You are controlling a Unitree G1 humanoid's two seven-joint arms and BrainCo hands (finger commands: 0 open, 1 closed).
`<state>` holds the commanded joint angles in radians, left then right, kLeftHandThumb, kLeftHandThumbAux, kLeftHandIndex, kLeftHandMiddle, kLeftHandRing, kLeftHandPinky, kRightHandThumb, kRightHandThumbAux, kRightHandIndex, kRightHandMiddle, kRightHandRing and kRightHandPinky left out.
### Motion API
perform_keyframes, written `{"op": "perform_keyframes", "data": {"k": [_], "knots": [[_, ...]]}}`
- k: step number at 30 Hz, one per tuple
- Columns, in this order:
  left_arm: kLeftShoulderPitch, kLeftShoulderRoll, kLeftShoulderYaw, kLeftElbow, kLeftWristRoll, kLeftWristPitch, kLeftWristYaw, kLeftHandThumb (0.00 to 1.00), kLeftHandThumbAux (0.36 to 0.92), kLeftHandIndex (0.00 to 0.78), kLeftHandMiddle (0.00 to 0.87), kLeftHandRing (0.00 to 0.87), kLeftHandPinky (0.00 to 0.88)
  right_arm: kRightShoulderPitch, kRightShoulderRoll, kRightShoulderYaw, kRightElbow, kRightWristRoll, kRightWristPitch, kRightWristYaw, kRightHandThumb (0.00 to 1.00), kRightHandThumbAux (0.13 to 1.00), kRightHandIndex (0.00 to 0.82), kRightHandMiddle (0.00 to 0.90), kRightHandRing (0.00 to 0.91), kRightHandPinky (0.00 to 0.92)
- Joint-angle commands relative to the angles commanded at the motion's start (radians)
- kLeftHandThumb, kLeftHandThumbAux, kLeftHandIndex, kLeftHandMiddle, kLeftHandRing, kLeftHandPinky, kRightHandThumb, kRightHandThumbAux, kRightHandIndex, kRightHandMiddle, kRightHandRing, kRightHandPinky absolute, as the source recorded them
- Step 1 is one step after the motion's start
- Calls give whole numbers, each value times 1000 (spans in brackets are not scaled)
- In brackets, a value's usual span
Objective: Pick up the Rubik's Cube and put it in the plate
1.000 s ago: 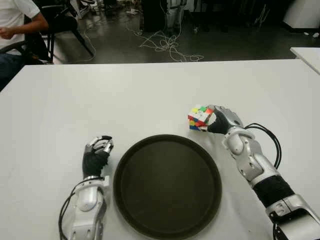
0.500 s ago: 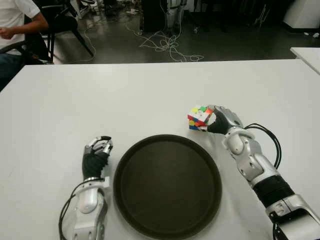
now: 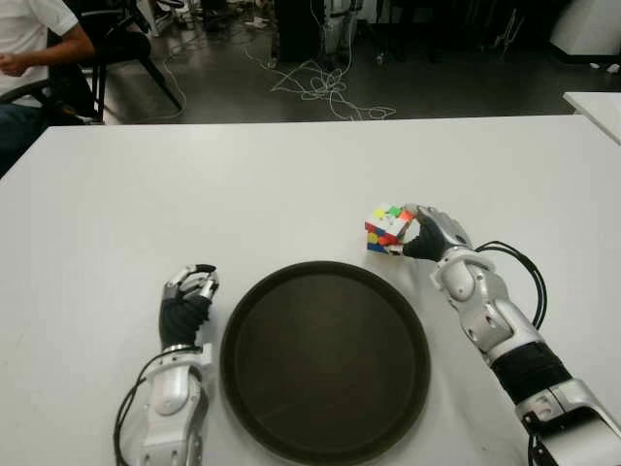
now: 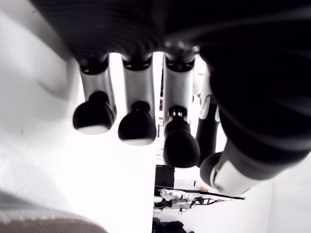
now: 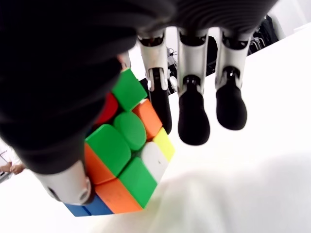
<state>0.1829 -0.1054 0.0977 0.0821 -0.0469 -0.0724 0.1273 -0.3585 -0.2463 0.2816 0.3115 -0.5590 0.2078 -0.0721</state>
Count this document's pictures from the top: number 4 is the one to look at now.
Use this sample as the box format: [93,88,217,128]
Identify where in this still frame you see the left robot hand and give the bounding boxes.
[29,0,311,196]

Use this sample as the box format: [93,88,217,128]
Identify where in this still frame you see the round dark brown plate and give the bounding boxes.
[0,216,109,233]

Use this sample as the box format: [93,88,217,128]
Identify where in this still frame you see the black floor cabinet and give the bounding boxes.
[155,165,175,189]

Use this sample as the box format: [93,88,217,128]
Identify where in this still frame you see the white humanoid robot legs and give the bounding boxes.
[153,188,212,216]

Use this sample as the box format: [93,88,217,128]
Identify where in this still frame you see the black equipment pile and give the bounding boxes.
[152,217,195,233]

